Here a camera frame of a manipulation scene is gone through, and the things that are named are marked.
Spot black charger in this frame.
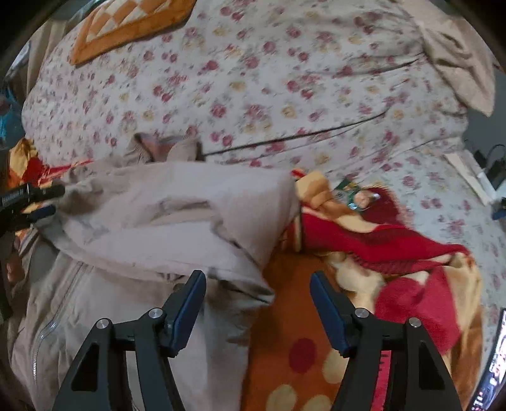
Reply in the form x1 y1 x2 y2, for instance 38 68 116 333
474 144 506 179

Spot beige curtain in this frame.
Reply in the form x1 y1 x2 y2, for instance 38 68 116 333
16 16 72 99

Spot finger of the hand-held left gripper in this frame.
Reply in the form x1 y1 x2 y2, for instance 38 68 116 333
0 184 66 210
16 205 57 227

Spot beige cloth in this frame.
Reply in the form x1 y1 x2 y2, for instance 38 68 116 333
399 0 497 117

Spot floral bed sheet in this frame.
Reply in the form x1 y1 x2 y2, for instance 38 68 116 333
367 142 506 317

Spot orange checkered pillow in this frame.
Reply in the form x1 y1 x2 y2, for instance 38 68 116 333
69 0 198 66

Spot teal plastic bag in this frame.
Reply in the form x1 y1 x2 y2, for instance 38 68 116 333
0 79 24 147

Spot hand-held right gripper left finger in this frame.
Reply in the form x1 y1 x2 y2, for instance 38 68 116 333
51 270 207 411

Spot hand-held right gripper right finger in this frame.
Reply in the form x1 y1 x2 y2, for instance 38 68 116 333
309 271 463 411

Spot orange red printed blanket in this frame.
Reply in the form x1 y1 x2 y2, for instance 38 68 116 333
8 138 485 411

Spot floral quilt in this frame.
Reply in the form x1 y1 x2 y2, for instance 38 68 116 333
22 0 471 186

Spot beige zip jacket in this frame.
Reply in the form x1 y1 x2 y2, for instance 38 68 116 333
6 134 303 411

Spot lit screen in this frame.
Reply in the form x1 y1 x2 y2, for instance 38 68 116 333
466 308 506 411

